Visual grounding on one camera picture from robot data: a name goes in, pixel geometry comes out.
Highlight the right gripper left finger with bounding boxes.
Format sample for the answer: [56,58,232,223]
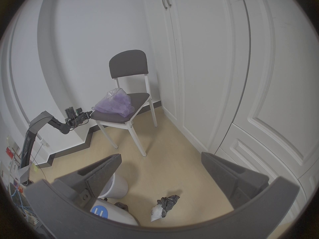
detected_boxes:
[53,154,122,206]

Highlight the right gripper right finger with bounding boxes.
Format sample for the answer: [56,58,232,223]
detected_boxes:
[201,152,270,209]

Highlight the purple plastic bag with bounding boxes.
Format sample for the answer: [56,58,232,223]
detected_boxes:
[92,88,135,118]

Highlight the black plastic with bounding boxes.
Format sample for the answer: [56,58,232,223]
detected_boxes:
[157,195,180,218]

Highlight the white printed wrapper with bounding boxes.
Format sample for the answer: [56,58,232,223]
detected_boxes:
[150,204,166,222]

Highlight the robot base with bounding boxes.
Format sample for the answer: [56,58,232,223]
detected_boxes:
[91,198,139,226]

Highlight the white trash bin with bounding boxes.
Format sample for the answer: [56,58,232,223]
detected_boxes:
[98,172,129,199]

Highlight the white chair grey seat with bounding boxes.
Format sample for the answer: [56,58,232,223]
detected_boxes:
[90,49,158,157]

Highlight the white wardrobe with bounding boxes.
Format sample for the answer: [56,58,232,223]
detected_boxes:
[140,0,319,203]

